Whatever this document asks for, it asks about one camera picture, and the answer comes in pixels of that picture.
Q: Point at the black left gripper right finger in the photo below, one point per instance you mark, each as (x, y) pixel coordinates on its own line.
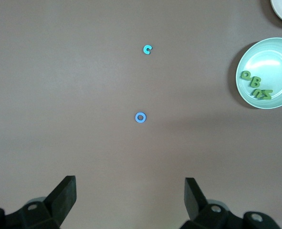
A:
(195, 202)

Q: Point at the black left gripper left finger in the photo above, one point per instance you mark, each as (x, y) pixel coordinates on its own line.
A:
(59, 198)

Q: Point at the green foam letter U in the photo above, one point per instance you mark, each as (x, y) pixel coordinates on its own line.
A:
(257, 97)

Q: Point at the green foam letter N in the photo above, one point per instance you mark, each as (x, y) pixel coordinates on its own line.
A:
(266, 94)

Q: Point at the green foam letter B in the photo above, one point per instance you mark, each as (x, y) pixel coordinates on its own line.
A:
(254, 82)

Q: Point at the green foam letter P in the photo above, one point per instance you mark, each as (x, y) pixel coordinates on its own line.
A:
(242, 75)

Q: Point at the blue foam letter O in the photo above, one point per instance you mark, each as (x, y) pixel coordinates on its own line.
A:
(136, 117)

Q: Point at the green plate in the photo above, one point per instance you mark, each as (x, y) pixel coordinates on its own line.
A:
(267, 59)

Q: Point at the teal foam letter C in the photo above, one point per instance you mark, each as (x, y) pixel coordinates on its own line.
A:
(144, 49)

